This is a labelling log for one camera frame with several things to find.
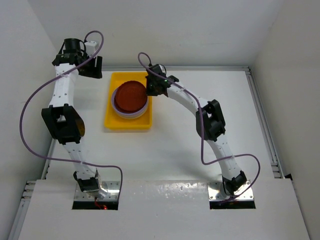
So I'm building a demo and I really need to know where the red plate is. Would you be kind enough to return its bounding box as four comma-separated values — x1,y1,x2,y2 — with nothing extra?
114,80,148,113
115,92,148,113

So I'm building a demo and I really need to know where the purple plate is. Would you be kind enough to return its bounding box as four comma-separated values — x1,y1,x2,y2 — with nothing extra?
111,88,149,112
114,109,147,119

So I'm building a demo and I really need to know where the red plate front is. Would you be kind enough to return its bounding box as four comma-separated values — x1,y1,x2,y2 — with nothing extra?
115,92,148,113

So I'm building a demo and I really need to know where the pink plate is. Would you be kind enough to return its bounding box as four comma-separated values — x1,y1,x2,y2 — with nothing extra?
117,112,145,120

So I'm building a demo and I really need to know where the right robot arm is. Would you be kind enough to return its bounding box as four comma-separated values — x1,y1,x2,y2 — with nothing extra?
146,64,247,196

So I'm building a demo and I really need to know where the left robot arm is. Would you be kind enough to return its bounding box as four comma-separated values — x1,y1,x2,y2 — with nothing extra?
41,38,104,198

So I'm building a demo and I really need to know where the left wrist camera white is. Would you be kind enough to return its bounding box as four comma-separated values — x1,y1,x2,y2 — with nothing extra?
84,41,100,57

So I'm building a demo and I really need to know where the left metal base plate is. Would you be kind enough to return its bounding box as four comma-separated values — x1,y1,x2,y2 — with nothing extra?
73,181,120,202

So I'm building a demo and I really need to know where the metal base plate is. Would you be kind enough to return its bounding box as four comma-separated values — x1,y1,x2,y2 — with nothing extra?
207,181,254,202
73,181,120,202

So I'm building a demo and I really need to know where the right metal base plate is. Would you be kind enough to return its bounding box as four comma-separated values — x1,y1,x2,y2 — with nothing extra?
207,181,254,202

